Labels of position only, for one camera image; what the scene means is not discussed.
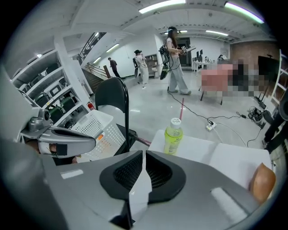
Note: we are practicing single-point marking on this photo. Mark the white perforated plastic basket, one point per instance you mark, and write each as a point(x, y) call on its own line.
point(108, 134)

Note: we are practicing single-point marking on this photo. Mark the red fire extinguisher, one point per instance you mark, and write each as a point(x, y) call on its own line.
point(91, 105)

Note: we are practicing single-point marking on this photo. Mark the pink armchair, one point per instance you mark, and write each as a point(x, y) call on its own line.
point(213, 78)

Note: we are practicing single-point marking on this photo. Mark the ceiling tube light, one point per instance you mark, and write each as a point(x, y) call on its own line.
point(244, 11)
point(162, 5)

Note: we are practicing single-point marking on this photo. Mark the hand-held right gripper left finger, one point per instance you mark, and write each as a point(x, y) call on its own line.
point(85, 197)

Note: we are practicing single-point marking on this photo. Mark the white shelf with black cases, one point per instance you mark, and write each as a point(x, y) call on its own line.
point(42, 77)

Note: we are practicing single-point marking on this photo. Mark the white power strip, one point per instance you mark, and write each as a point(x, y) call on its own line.
point(211, 126)

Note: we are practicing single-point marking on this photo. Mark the brown wooden bowl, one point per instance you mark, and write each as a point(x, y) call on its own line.
point(263, 182)

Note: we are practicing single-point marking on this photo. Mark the orange tissue packet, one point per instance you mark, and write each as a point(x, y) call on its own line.
point(100, 138)

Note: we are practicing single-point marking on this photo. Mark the black folding chair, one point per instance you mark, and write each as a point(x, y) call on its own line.
point(112, 94)

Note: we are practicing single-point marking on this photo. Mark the black monitor screen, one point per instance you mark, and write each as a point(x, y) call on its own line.
point(268, 67)

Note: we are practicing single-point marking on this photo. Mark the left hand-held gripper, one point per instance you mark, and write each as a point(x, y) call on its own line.
point(20, 116)

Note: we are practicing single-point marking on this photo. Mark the grey cubby cabinet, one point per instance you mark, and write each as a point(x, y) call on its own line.
point(151, 65)

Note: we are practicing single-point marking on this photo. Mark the long white desk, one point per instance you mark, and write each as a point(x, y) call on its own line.
point(202, 64)

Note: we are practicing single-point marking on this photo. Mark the green drink bottle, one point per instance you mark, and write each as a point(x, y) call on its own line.
point(173, 137)

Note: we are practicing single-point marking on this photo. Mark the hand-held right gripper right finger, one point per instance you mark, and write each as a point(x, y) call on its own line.
point(202, 191)

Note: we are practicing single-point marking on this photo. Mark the white marble-pattern table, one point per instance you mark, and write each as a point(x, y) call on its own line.
point(202, 148)

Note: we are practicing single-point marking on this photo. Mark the staircase with railing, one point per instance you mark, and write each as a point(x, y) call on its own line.
point(94, 74)

